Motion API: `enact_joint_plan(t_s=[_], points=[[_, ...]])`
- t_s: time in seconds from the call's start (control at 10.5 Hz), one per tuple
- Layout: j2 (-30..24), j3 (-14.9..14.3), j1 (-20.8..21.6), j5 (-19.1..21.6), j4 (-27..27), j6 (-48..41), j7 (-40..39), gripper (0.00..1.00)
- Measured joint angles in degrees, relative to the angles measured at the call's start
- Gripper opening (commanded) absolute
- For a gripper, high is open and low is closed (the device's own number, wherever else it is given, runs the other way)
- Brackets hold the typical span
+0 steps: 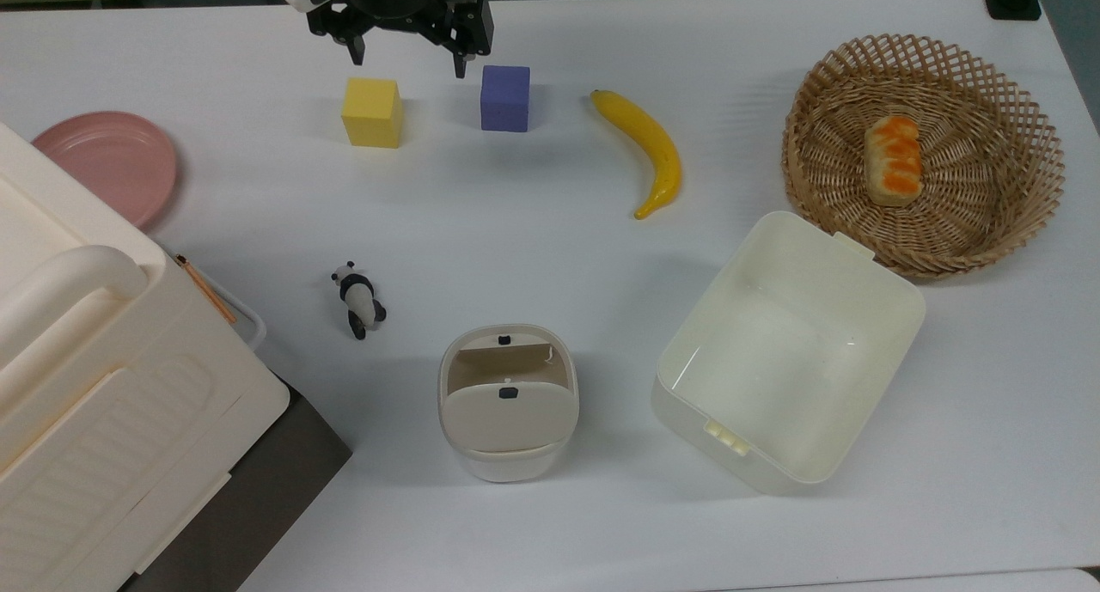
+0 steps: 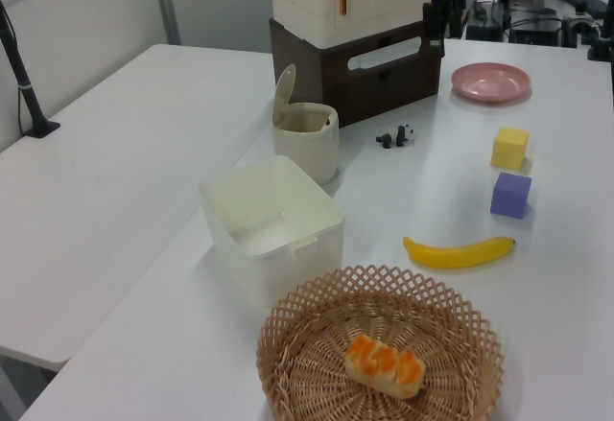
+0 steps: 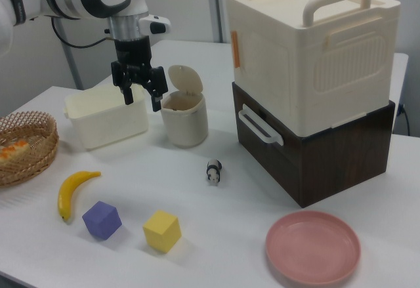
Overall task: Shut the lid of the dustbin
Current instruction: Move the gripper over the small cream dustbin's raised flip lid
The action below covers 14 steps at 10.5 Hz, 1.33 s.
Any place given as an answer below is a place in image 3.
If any yellow cube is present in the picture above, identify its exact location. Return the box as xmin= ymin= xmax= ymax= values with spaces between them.
xmin=142 ymin=210 xmax=182 ymax=254

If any black wall cable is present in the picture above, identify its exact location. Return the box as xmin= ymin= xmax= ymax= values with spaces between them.
xmin=398 ymin=102 xmax=411 ymax=136

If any orange topped toy food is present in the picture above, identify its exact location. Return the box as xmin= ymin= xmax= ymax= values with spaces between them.
xmin=0 ymin=141 xmax=30 ymax=166

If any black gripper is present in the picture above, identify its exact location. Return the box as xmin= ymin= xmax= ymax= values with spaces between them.
xmin=110 ymin=35 xmax=169 ymax=112

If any white rectangular plastic tub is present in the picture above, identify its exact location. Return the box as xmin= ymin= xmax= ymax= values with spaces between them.
xmin=63 ymin=85 xmax=149 ymax=152

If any woven wicker basket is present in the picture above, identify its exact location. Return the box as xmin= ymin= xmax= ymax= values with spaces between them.
xmin=0 ymin=111 xmax=60 ymax=188

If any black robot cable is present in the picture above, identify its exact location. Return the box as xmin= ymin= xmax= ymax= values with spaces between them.
xmin=51 ymin=17 xmax=116 ymax=49

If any cream dustbin body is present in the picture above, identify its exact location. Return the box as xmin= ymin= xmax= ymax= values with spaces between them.
xmin=159 ymin=91 xmax=209 ymax=148

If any cream dustbin lid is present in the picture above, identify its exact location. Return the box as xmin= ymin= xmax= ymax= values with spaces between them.
xmin=167 ymin=64 xmax=204 ymax=96

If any pink plastic plate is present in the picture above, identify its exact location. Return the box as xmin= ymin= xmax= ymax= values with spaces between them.
xmin=265 ymin=211 xmax=362 ymax=285

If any yellow toy banana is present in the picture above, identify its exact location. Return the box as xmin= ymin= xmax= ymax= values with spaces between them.
xmin=58 ymin=170 xmax=102 ymax=224

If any cream plastic storage box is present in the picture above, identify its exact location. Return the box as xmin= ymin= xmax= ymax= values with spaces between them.
xmin=224 ymin=0 xmax=402 ymax=137

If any dark wood drawer box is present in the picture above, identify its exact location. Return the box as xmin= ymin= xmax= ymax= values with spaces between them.
xmin=231 ymin=81 xmax=396 ymax=209

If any white drawer handle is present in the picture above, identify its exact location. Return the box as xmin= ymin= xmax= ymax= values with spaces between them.
xmin=238 ymin=103 xmax=285 ymax=146

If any small panda figurine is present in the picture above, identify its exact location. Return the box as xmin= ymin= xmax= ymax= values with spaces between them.
xmin=205 ymin=158 xmax=224 ymax=186

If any purple cube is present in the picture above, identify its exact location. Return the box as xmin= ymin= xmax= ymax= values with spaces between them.
xmin=81 ymin=201 xmax=123 ymax=241

